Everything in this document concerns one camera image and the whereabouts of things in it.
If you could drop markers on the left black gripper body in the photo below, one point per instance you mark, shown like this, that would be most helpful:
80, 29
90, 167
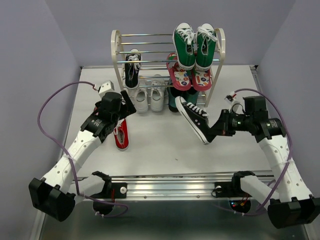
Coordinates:
126, 109

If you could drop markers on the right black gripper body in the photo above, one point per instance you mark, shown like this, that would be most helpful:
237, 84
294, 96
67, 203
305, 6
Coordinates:
230, 122

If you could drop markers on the white sneaker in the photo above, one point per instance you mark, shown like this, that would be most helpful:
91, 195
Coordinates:
140, 97
157, 93

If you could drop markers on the black canvas sneaker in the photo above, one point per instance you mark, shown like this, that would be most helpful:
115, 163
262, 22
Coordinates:
132, 68
197, 118

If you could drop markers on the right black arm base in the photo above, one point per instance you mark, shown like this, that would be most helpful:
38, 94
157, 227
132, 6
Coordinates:
232, 188

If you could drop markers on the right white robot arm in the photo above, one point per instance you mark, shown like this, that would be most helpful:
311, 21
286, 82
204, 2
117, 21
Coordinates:
289, 202

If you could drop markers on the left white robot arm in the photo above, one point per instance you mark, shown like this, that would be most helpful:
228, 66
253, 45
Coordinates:
58, 191

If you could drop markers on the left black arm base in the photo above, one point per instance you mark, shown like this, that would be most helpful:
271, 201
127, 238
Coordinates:
101, 186

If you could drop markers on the cream metal shoe shelf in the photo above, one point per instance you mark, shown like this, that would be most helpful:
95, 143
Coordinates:
154, 48

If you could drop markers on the left red canvas sneaker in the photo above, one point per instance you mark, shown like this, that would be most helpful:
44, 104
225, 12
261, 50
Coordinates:
96, 109

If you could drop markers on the red canvas sneaker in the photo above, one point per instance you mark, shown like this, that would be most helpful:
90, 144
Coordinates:
96, 109
121, 135

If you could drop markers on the right red canvas sneaker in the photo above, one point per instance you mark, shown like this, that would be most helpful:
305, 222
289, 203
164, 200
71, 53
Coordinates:
121, 135

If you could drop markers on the right teal black boot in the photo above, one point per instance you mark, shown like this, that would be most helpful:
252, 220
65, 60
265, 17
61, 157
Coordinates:
191, 96

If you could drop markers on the teal black boot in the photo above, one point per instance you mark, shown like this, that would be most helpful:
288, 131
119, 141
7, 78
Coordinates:
191, 96
173, 93

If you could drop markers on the right pink patterned slipper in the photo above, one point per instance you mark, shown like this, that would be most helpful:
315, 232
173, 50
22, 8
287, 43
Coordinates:
201, 80

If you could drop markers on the pink patterned slipper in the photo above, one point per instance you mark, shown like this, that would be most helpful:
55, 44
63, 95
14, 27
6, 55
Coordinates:
201, 80
179, 76

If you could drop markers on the left teal black boot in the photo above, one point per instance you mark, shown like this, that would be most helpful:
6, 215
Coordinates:
173, 93

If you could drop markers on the left pink patterned slipper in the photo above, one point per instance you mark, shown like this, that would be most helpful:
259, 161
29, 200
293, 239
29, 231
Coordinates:
179, 76

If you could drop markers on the right green high-top sneaker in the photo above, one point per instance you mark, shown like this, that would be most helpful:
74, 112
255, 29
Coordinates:
206, 39

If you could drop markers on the green high-top sneaker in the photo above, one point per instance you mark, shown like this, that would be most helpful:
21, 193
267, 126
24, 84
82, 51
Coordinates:
206, 39
183, 41

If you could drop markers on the left green high-top sneaker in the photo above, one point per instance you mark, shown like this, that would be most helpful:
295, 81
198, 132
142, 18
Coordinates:
183, 41

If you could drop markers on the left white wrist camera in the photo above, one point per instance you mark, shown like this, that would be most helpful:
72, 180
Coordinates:
106, 87

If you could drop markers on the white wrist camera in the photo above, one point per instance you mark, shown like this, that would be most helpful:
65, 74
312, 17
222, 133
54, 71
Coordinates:
231, 98
106, 87

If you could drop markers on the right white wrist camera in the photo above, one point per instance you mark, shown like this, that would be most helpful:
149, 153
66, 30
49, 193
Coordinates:
231, 98

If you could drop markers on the aluminium mounting rail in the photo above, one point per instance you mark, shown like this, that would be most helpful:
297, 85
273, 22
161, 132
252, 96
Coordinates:
176, 187

